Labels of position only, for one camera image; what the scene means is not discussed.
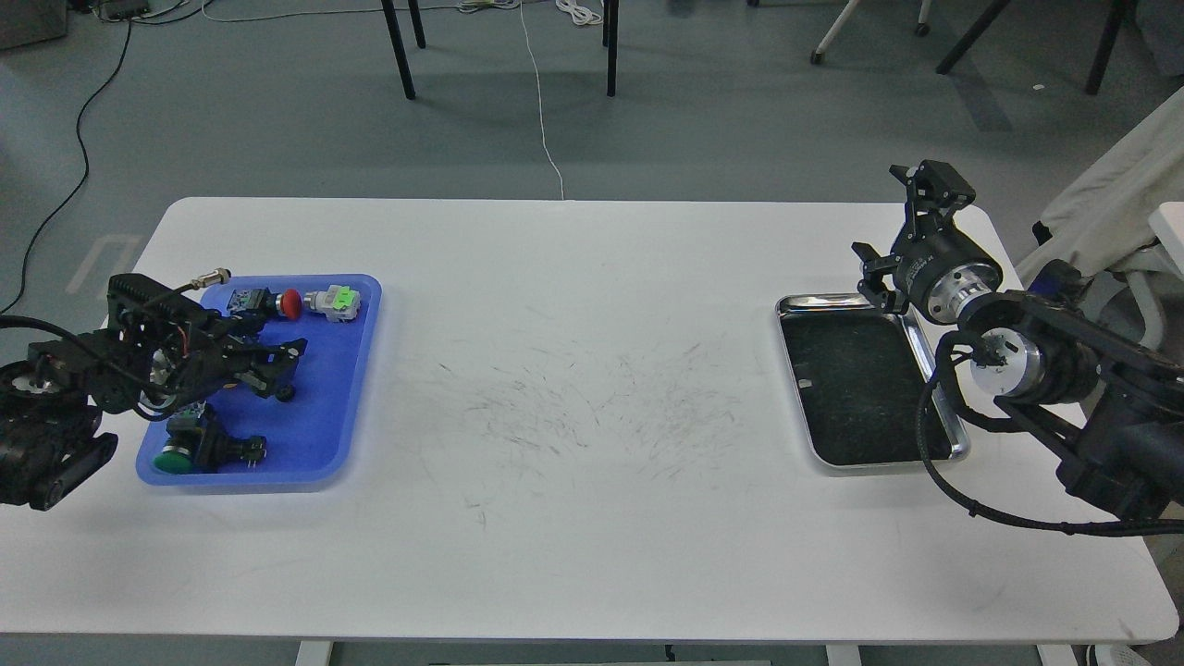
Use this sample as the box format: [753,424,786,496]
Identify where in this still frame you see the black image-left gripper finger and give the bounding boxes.
[226,339,308,398]
[213,313,269,344]

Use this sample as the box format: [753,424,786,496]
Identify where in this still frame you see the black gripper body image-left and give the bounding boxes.
[92,274,237,418]

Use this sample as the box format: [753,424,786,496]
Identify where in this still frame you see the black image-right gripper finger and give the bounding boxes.
[852,241,910,315]
[889,160,977,243]

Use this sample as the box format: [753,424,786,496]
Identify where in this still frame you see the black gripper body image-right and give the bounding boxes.
[892,228,1004,326]

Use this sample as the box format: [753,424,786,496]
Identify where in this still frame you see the blue plastic tray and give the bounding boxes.
[135,274,382,493]

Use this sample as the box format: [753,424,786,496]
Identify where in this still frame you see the silver metal tray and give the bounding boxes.
[776,292,971,475]

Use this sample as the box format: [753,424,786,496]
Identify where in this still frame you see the beige cloth cover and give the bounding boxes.
[1016,90,1183,284]

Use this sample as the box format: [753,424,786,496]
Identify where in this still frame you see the black chair legs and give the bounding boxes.
[379,0,619,101]

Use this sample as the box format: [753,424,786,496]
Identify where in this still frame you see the red push button switch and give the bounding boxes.
[226,288,303,321]

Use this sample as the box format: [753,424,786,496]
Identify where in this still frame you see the green push button switch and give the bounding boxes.
[152,401,268,474]

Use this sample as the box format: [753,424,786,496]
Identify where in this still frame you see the white green switch block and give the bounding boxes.
[302,284,363,322]

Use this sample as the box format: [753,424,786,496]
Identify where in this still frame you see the white floor cable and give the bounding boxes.
[449,0,604,201]

